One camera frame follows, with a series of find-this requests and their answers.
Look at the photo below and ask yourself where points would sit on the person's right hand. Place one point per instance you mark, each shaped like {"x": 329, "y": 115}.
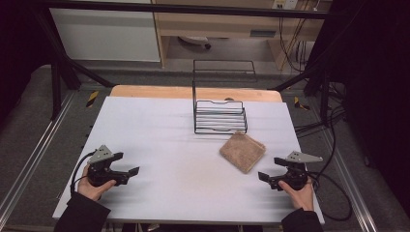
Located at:
{"x": 301, "y": 198}

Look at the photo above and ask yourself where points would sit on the person's left hand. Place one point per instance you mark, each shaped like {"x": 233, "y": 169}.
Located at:
{"x": 92, "y": 190}

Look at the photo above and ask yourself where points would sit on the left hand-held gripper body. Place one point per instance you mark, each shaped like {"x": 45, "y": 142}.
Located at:
{"x": 100, "y": 172}

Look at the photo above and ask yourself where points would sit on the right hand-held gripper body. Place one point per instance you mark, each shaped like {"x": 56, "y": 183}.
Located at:
{"x": 294, "y": 175}

